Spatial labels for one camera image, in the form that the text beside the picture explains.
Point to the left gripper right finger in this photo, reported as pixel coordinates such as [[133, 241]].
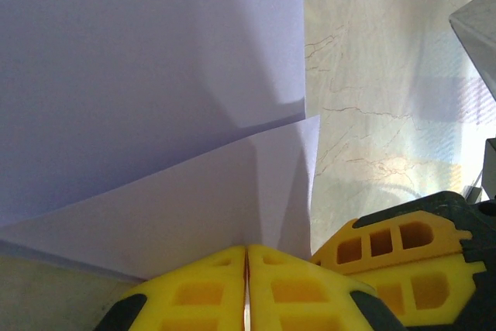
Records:
[[310, 280]]

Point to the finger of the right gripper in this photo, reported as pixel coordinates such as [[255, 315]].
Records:
[[461, 300], [445, 234]]

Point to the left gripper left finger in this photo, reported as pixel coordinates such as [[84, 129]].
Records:
[[193, 280]]

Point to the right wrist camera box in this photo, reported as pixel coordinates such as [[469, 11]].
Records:
[[480, 36]]

